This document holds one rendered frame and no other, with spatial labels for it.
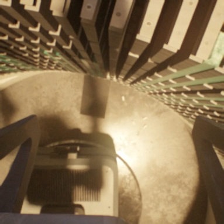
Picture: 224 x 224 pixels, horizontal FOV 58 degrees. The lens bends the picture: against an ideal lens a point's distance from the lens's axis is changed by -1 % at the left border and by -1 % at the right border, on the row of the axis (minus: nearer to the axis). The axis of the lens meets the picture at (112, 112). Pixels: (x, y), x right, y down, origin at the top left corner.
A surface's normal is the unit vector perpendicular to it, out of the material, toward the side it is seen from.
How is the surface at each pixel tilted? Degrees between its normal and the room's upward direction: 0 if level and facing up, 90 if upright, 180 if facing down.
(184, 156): 0
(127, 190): 0
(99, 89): 25
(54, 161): 45
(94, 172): 0
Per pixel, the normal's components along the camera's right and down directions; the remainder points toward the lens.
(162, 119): 0.01, 0.08
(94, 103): -0.07, 0.48
